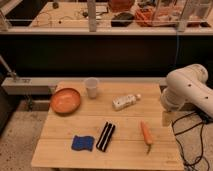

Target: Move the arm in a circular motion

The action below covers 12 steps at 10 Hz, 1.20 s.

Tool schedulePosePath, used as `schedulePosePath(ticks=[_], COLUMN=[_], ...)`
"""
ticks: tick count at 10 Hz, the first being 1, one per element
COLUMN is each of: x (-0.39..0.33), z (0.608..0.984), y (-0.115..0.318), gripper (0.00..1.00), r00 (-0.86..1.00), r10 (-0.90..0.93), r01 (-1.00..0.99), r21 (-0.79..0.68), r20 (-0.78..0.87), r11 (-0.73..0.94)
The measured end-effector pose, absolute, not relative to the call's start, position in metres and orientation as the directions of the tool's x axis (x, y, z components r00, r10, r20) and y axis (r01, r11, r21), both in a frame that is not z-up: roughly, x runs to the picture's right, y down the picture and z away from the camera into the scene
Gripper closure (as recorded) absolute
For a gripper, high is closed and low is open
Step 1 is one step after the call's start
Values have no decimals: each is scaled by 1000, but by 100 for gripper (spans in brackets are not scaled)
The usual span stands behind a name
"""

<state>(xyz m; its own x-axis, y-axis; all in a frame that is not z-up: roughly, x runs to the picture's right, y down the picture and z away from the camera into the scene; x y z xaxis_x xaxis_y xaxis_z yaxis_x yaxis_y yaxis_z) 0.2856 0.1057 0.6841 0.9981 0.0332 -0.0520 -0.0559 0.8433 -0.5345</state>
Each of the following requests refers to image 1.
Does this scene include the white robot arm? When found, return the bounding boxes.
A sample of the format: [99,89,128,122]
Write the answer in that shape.
[160,64,213,118]

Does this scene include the white plastic cup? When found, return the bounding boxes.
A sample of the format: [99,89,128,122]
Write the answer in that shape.
[84,77,99,99]

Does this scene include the white plastic bottle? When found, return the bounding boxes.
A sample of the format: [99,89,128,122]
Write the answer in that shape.
[112,94,141,111]

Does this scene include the orange plate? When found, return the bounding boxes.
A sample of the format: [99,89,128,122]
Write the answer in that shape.
[50,88,81,115]

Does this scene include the black white striped eraser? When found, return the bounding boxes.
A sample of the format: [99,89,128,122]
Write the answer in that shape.
[96,122,116,152]

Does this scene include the blue sponge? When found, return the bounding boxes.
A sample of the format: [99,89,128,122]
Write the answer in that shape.
[71,135,94,151]

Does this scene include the orange carrot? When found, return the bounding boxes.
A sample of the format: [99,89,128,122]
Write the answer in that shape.
[140,122,153,152]

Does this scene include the black pouch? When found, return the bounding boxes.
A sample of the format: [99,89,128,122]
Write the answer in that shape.
[111,12,134,27]

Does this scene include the metal frame post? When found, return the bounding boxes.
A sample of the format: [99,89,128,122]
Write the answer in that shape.
[87,0,96,32]

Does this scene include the blue hanging cable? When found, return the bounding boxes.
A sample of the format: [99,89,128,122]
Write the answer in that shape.
[173,32,180,69]

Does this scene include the grey metal rail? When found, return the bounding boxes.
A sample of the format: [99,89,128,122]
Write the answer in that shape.
[1,77,166,95]

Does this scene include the black floor cables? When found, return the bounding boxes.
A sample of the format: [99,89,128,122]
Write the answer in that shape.
[171,111,212,171]

